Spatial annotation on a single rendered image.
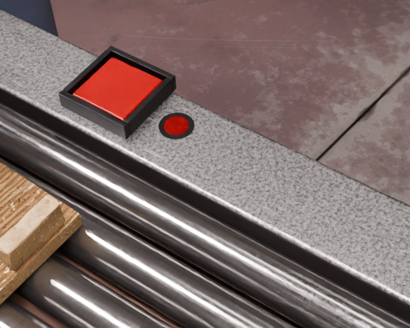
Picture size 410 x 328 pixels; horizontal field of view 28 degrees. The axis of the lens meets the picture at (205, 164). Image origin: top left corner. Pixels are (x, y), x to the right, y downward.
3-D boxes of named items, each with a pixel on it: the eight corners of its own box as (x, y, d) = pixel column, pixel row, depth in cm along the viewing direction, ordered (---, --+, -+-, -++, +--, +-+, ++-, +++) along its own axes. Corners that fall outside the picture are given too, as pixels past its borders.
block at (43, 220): (53, 211, 64) (46, 190, 62) (69, 222, 64) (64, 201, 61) (-2, 263, 61) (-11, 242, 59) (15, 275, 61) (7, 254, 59)
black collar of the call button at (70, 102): (112, 58, 78) (110, 44, 77) (176, 88, 76) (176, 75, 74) (60, 106, 75) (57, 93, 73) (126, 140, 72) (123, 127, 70)
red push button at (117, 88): (114, 66, 78) (112, 54, 77) (164, 90, 75) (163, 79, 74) (73, 104, 75) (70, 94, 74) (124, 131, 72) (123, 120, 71)
